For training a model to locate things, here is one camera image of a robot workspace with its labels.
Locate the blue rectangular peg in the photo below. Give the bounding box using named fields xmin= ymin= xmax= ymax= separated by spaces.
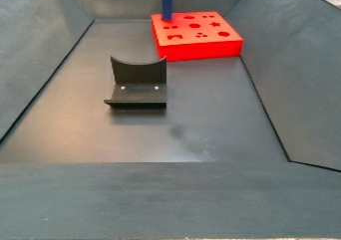
xmin=162 ymin=0 xmax=173 ymax=21

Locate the black curved holder stand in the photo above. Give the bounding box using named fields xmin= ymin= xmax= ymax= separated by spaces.
xmin=105 ymin=58 xmax=169 ymax=108

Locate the red shape sorting board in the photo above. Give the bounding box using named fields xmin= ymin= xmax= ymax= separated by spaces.
xmin=152 ymin=12 xmax=244 ymax=62

